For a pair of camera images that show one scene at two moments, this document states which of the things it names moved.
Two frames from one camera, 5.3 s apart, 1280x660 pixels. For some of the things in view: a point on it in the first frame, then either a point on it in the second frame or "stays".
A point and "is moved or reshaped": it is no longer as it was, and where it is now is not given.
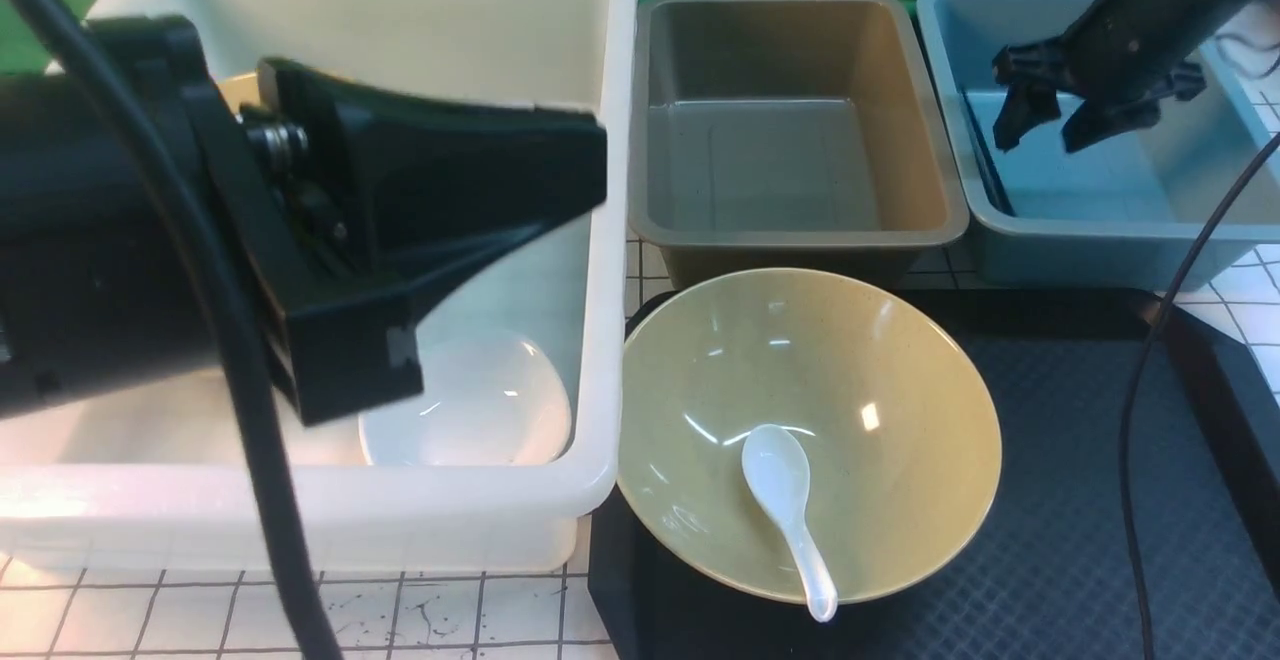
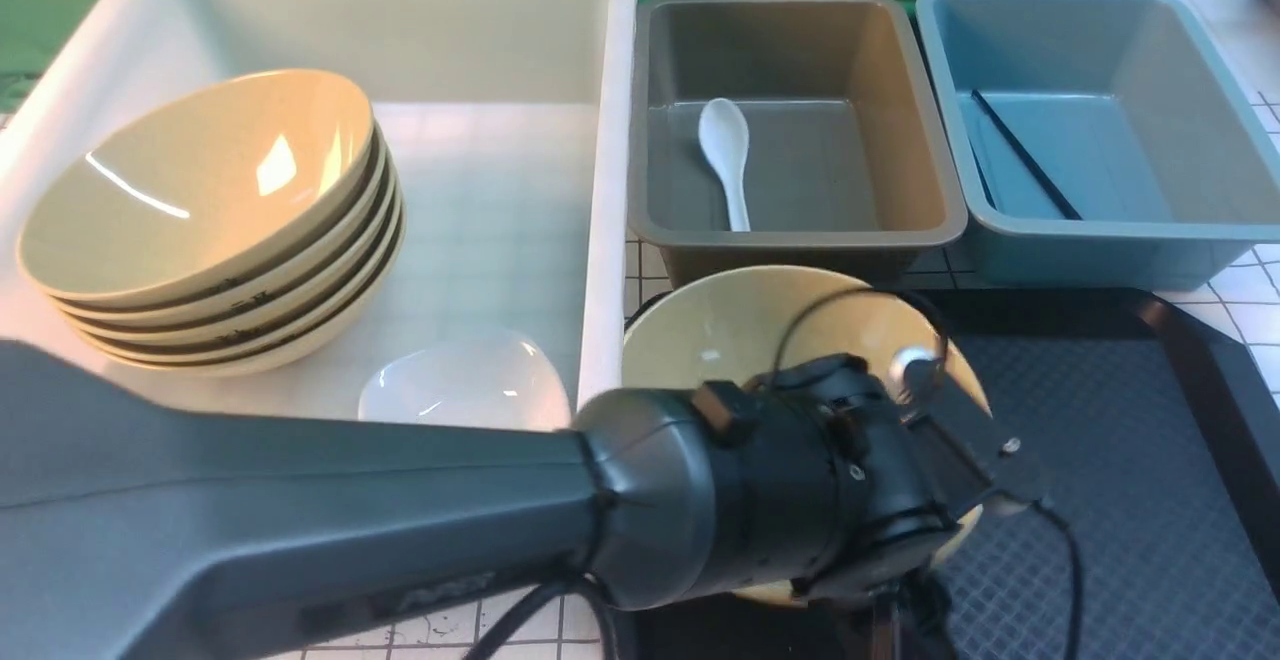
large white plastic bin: (179, 483) stays
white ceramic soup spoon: (776, 464) is moved or reshaped
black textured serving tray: (1040, 573) stays
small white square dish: (487, 400) stays
